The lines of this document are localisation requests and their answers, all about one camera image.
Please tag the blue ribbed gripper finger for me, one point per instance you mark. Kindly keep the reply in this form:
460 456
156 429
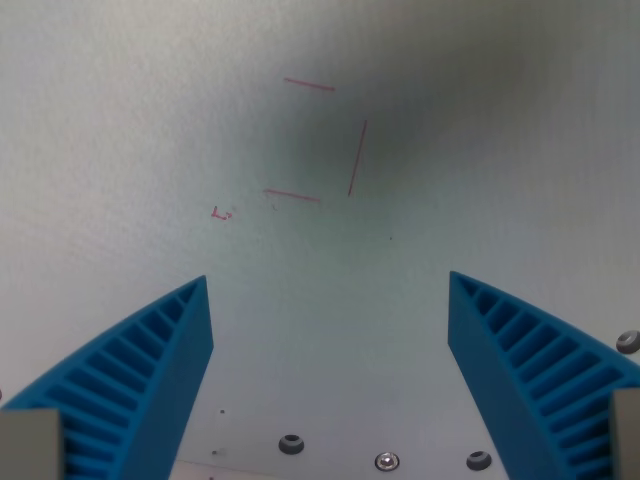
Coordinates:
505 360
150 380

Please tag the silver screw in table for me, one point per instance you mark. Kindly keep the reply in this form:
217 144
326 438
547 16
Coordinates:
387 461

